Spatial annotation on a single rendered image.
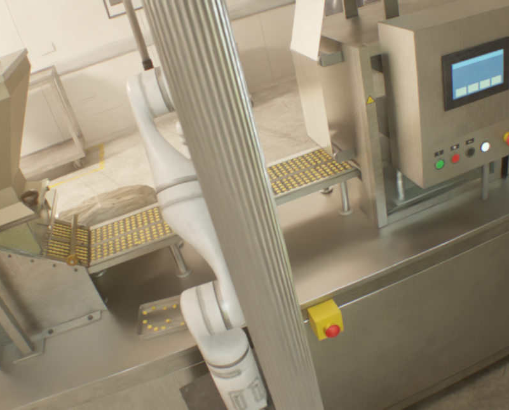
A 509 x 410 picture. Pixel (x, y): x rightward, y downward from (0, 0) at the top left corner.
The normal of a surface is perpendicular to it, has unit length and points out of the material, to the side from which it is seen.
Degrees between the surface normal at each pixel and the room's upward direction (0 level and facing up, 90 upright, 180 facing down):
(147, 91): 65
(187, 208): 55
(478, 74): 90
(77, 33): 90
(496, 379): 0
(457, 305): 90
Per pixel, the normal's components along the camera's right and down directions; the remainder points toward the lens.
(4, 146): 0.35, 0.74
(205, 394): -0.22, -0.83
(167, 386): 0.29, 0.44
